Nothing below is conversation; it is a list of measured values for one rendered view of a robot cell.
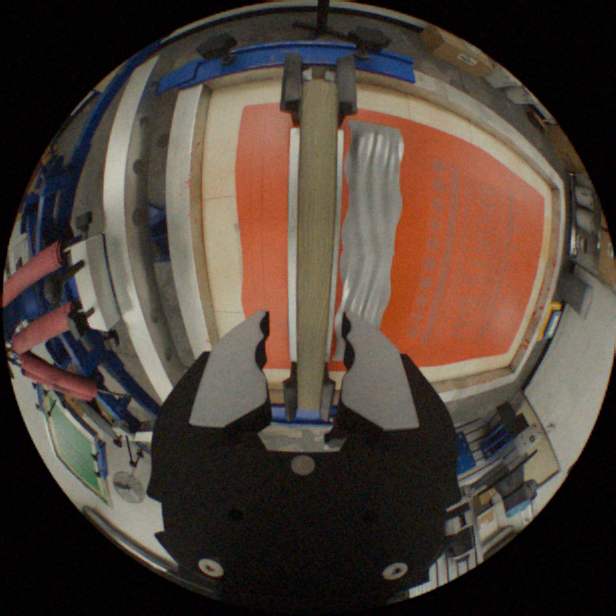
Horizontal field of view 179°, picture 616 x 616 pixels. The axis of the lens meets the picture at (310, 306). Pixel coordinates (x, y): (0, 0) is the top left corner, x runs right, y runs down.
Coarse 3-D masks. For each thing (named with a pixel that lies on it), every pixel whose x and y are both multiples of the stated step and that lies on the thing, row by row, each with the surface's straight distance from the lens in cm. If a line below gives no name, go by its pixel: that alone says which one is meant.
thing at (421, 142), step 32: (256, 128) 30; (288, 128) 30; (416, 128) 34; (256, 160) 29; (288, 160) 28; (416, 160) 32; (448, 160) 35; (480, 160) 40; (256, 192) 28; (416, 192) 31; (512, 192) 46; (256, 224) 29; (416, 224) 31; (416, 256) 32
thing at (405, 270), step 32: (256, 256) 29; (256, 288) 31; (416, 288) 34; (512, 288) 50; (384, 320) 34; (512, 320) 56; (288, 352) 36; (416, 352) 41; (448, 352) 45; (480, 352) 53
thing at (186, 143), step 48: (192, 96) 33; (432, 96) 36; (192, 144) 29; (528, 144) 51; (192, 192) 29; (192, 240) 28; (192, 288) 30; (192, 336) 34; (528, 336) 66; (432, 384) 49; (480, 384) 57
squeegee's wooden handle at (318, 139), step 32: (320, 96) 20; (320, 128) 18; (320, 160) 17; (320, 192) 17; (320, 224) 17; (320, 256) 18; (320, 288) 19; (320, 320) 20; (320, 352) 22; (320, 384) 26
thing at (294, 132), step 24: (288, 192) 24; (336, 192) 24; (288, 216) 24; (336, 216) 24; (288, 240) 24; (336, 240) 24; (288, 264) 25; (336, 264) 25; (288, 288) 26; (288, 312) 27
